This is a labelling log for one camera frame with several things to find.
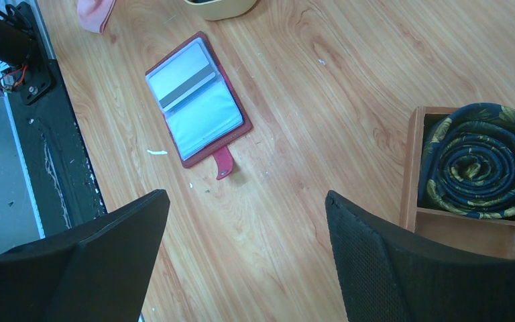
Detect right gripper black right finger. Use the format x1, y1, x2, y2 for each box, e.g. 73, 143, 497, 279
325, 191, 515, 321

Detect wooden compartment organizer tray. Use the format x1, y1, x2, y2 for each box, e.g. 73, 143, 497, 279
399, 103, 515, 259

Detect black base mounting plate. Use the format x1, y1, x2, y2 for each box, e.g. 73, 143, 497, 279
7, 1, 107, 237

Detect black tape roll left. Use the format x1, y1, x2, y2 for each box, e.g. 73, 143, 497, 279
418, 103, 515, 219

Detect oval wooden tray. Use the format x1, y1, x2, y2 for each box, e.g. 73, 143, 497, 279
184, 0, 258, 21

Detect red leather card holder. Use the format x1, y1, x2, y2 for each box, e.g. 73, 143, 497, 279
145, 31, 253, 180

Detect pink cloth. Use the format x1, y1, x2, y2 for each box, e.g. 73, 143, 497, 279
76, 0, 116, 34

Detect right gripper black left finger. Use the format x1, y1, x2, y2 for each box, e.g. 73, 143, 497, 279
0, 189, 170, 321

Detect white magnetic stripe card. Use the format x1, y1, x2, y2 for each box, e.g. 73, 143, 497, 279
146, 37, 218, 113

